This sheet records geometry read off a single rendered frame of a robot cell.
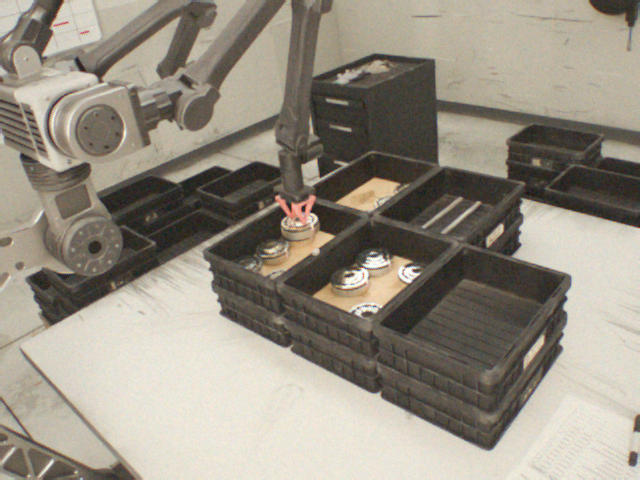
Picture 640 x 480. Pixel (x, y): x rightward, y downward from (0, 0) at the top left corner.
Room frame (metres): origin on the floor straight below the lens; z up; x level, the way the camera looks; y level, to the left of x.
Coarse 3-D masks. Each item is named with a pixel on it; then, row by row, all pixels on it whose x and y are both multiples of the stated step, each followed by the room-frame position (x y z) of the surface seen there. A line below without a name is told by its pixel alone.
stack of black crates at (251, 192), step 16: (256, 160) 2.91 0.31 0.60; (224, 176) 2.76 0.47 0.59; (240, 176) 2.82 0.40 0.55; (256, 176) 2.89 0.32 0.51; (272, 176) 2.81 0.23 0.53; (208, 192) 2.68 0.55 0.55; (224, 192) 2.74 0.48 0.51; (240, 192) 2.77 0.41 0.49; (256, 192) 2.53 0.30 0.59; (272, 192) 2.61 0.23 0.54; (208, 208) 2.61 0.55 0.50; (224, 208) 2.50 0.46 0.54; (240, 208) 2.47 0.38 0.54; (256, 208) 2.53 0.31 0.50
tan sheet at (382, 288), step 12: (396, 264) 1.39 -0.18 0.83; (372, 276) 1.34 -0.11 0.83; (384, 276) 1.34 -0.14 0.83; (396, 276) 1.33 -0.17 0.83; (324, 288) 1.32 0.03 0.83; (372, 288) 1.29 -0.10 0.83; (384, 288) 1.28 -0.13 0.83; (396, 288) 1.27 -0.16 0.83; (324, 300) 1.27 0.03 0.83; (336, 300) 1.26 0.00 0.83; (348, 300) 1.25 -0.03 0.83; (360, 300) 1.24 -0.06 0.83; (372, 300) 1.24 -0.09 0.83; (384, 300) 1.23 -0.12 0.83
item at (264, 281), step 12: (324, 204) 1.62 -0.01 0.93; (264, 216) 1.60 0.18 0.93; (360, 216) 1.52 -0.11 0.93; (240, 228) 1.54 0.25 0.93; (348, 228) 1.45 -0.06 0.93; (204, 252) 1.43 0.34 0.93; (216, 264) 1.39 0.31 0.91; (228, 264) 1.35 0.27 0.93; (300, 264) 1.30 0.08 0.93; (252, 276) 1.28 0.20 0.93; (264, 276) 1.26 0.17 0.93; (276, 288) 1.24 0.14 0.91
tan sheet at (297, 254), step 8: (320, 232) 1.63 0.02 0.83; (320, 240) 1.58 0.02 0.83; (328, 240) 1.57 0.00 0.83; (296, 248) 1.55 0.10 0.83; (304, 248) 1.55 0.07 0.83; (312, 248) 1.54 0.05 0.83; (296, 256) 1.51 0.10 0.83; (304, 256) 1.50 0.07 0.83; (280, 264) 1.47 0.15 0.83; (288, 264) 1.47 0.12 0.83; (264, 272) 1.44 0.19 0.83
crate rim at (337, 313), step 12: (360, 228) 1.45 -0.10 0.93; (408, 228) 1.41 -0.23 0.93; (336, 240) 1.39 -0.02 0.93; (444, 240) 1.32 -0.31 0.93; (324, 252) 1.34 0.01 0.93; (444, 252) 1.26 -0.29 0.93; (432, 264) 1.21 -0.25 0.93; (288, 276) 1.25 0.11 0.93; (420, 276) 1.17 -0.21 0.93; (288, 288) 1.20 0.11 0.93; (408, 288) 1.13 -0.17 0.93; (300, 300) 1.16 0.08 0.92; (312, 300) 1.14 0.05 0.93; (396, 300) 1.09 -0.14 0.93; (324, 312) 1.11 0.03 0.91; (336, 312) 1.08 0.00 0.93; (348, 312) 1.07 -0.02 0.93; (348, 324) 1.06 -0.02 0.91; (360, 324) 1.03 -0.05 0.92
